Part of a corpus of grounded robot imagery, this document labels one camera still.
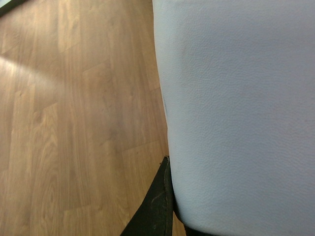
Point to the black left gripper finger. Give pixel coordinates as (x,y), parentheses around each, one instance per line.
(154,217)

